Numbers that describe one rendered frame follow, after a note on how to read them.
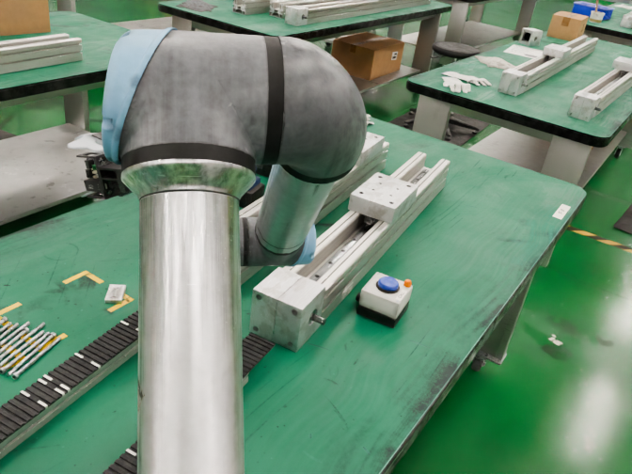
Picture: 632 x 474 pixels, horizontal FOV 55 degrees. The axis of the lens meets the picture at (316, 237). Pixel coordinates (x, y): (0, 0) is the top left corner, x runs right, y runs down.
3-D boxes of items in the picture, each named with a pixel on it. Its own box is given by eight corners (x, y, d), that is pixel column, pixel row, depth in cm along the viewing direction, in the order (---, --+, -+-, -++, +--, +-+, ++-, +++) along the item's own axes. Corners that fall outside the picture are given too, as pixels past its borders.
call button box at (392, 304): (393, 329, 117) (400, 303, 113) (348, 310, 120) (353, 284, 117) (407, 308, 123) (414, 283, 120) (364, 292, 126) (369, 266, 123)
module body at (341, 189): (235, 291, 121) (238, 254, 117) (195, 273, 124) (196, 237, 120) (384, 168, 185) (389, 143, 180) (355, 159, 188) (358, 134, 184)
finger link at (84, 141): (51, 130, 102) (85, 150, 98) (81, 122, 106) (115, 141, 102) (52, 147, 104) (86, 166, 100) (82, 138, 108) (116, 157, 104)
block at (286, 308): (308, 357, 106) (314, 315, 102) (248, 331, 111) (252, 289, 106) (330, 331, 113) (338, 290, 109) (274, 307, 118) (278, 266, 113)
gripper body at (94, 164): (72, 152, 97) (118, 156, 90) (118, 140, 103) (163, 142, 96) (85, 198, 100) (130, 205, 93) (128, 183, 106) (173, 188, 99)
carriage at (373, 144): (357, 176, 163) (362, 152, 160) (322, 164, 167) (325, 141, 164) (380, 158, 176) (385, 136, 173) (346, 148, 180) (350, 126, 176)
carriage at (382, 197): (389, 235, 137) (395, 208, 133) (345, 219, 141) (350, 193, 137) (413, 210, 149) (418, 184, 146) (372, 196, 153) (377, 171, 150)
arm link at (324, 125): (399, 16, 55) (305, 215, 100) (279, 7, 53) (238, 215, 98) (416, 128, 51) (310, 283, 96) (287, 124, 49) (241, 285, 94)
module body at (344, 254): (319, 326, 114) (325, 290, 110) (274, 307, 118) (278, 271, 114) (443, 187, 178) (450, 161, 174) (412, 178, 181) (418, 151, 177)
